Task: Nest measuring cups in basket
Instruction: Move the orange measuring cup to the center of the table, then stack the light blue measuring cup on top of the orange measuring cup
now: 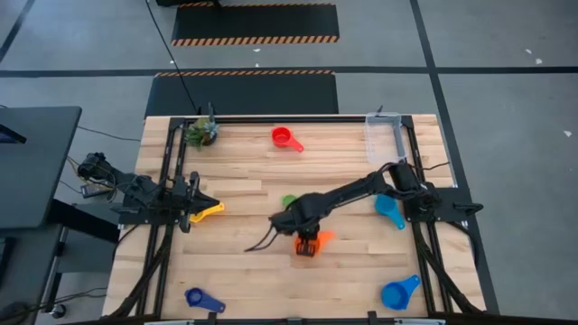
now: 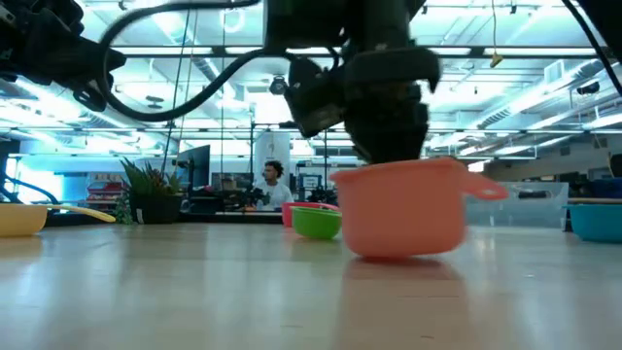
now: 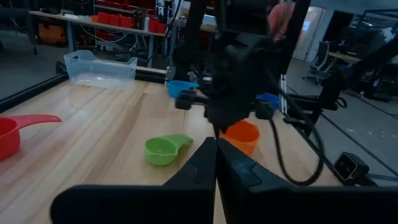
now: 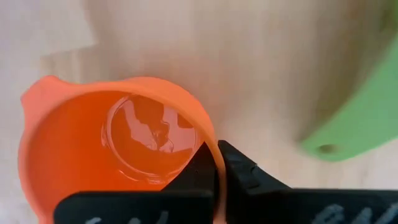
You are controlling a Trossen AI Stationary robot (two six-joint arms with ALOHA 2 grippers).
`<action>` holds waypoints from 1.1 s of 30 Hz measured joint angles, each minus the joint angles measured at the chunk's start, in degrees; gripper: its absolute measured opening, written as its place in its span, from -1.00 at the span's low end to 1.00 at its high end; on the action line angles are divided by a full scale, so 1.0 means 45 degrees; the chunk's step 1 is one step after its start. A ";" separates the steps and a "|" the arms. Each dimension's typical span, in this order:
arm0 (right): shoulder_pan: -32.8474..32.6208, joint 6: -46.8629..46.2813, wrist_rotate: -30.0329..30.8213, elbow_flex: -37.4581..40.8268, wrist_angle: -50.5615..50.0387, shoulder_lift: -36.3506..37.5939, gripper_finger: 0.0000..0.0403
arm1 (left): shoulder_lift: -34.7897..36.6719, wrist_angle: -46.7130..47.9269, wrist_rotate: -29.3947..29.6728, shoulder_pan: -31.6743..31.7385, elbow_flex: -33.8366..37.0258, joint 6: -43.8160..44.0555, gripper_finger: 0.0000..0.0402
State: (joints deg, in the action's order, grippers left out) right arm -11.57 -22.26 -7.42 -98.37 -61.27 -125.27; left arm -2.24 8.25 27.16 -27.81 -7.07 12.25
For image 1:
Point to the orange plastic measuring cup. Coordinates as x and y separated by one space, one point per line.
326 236

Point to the dark blue measuring cup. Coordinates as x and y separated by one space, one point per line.
195 296

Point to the black caster wheel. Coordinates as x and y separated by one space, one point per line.
58 311

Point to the bright blue measuring cup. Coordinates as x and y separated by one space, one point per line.
395 295

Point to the green plastic measuring cup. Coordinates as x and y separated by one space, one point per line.
288 200

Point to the yellow plastic measuring cup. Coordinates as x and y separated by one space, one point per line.
216 209

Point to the black aluminium table frame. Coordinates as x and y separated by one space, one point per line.
293 120

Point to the black desk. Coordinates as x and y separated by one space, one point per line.
36 167

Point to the teal plastic measuring cup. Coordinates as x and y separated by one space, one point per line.
386 205

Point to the clear plastic basket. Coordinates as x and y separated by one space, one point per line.
381 144

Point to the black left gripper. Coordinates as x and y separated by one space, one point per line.
183 194

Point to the black hazard-striped floor mat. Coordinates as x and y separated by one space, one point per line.
255 22
246 95

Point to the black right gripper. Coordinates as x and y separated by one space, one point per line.
309 212

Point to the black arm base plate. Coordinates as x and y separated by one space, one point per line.
144 220
451 198

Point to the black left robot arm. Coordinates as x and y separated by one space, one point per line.
135 185

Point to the potted green succulent plant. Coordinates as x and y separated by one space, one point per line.
202 131

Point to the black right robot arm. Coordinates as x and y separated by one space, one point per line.
352 192

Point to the black power adapter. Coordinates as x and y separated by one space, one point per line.
92 191

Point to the red plastic measuring cup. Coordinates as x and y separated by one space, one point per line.
281 136

